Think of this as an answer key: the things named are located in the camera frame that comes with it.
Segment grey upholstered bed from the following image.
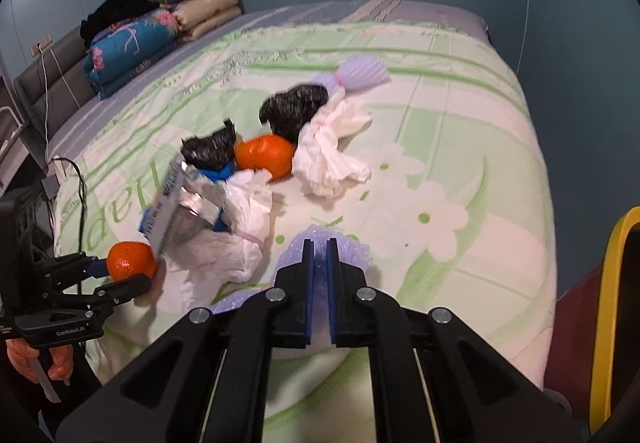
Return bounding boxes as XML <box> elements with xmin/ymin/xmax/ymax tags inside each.
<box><xmin>12</xmin><ymin>0</ymin><xmax>203</xmax><ymax>144</ymax></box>

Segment white cable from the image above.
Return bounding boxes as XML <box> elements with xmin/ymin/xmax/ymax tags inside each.
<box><xmin>39</xmin><ymin>46</ymin><xmax>53</xmax><ymax>144</ymax></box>

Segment silver blue snack wrapper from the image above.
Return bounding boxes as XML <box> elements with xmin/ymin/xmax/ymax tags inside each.
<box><xmin>137</xmin><ymin>156</ymin><xmax>238</xmax><ymax>256</ymax></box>

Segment green floral blanket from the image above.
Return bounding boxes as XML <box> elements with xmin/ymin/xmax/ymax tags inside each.
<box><xmin>52</xmin><ymin>16</ymin><xmax>558</xmax><ymax>443</ymax></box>

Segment small orange mandarin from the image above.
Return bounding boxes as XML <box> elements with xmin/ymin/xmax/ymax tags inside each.
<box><xmin>106</xmin><ymin>241</ymin><xmax>158</xmax><ymax>282</ymax></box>

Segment black cable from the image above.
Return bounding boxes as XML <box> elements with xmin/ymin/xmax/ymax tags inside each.
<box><xmin>30</xmin><ymin>156</ymin><xmax>88</xmax><ymax>259</ymax></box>

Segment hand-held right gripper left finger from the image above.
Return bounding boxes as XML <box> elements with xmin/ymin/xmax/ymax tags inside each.
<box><xmin>55</xmin><ymin>242</ymin><xmax>316</xmax><ymax>443</ymax></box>

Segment beige folded pillows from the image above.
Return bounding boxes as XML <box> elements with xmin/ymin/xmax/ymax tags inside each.
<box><xmin>172</xmin><ymin>0</ymin><xmax>244</xmax><ymax>43</ymax></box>

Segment large black plastic bag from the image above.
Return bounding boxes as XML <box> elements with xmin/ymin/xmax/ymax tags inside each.
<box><xmin>258</xmin><ymin>83</ymin><xmax>331</xmax><ymax>144</ymax></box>

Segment yellow rimmed black bin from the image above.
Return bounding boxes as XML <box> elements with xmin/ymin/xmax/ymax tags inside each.
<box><xmin>589</xmin><ymin>206</ymin><xmax>640</xmax><ymax>436</ymax></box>

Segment purple foam net pink band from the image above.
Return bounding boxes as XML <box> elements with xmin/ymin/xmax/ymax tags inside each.
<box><xmin>312</xmin><ymin>54</ymin><xmax>391</xmax><ymax>96</ymax></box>

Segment small black plastic bag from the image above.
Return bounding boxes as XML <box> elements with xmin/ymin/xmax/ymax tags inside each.
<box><xmin>180</xmin><ymin>118</ymin><xmax>238</xmax><ymax>172</ymax></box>

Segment blue floral pillow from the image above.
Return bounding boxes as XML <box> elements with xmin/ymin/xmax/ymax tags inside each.
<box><xmin>82</xmin><ymin>7</ymin><xmax>182</xmax><ymax>100</ymax></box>

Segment person's left hand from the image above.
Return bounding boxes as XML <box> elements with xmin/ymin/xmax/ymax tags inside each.
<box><xmin>5</xmin><ymin>338</ymin><xmax>77</xmax><ymax>386</ymax></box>

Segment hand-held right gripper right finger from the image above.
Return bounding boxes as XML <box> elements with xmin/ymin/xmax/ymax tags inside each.
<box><xmin>326</xmin><ymin>240</ymin><xmax>583</xmax><ymax>443</ymax></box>

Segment grey striped bed sheet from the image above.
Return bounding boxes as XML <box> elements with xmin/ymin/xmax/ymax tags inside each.
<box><xmin>45</xmin><ymin>0</ymin><xmax>491</xmax><ymax>164</ymax></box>

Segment black clothing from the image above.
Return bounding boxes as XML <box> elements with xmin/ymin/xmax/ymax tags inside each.
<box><xmin>80</xmin><ymin>0</ymin><xmax>168</xmax><ymax>49</ymax></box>

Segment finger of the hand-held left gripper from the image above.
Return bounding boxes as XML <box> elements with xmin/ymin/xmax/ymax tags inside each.
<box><xmin>32</xmin><ymin>254</ymin><xmax>111</xmax><ymax>291</ymax></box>
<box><xmin>42</xmin><ymin>273</ymin><xmax>153</xmax><ymax>320</ymax></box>

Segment large orange mandarin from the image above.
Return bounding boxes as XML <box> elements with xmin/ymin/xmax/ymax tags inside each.
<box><xmin>234</xmin><ymin>134</ymin><xmax>296</xmax><ymax>181</ymax></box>

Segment white tissue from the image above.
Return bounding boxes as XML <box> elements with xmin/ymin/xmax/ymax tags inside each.
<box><xmin>162</xmin><ymin>169</ymin><xmax>273</xmax><ymax>311</ymax></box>
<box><xmin>291</xmin><ymin>90</ymin><xmax>373</xmax><ymax>198</ymax></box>

